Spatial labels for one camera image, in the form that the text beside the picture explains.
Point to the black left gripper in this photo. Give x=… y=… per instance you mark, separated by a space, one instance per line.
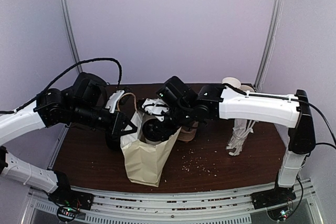
x=119 y=117

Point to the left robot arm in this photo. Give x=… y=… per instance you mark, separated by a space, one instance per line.
x=85 y=102

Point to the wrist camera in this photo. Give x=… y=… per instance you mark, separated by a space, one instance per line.
x=155 y=107
x=111 y=104

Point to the glass of white wrapped straws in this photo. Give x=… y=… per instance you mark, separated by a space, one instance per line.
x=242 y=128

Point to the stack of white paper cups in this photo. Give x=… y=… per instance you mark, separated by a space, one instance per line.
x=232 y=81

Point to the stack of black cup lids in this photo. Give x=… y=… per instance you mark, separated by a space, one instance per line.
x=113 y=142

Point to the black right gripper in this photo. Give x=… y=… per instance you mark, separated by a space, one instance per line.
x=154 y=128

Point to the stack of cardboard cup carriers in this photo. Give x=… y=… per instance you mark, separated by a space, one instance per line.
x=187 y=134

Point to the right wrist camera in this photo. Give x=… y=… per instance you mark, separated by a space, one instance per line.
x=155 y=107

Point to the black plastic cup lid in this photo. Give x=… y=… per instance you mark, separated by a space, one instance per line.
x=154 y=131

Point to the ceramic mug with tree print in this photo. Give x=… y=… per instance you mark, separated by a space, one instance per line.
x=246 y=88

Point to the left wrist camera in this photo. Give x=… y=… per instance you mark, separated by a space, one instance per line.
x=111 y=104

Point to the white paper takeout bag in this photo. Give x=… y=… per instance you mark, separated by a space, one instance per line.
x=144 y=162

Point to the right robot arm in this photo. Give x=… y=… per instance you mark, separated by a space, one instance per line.
x=224 y=101

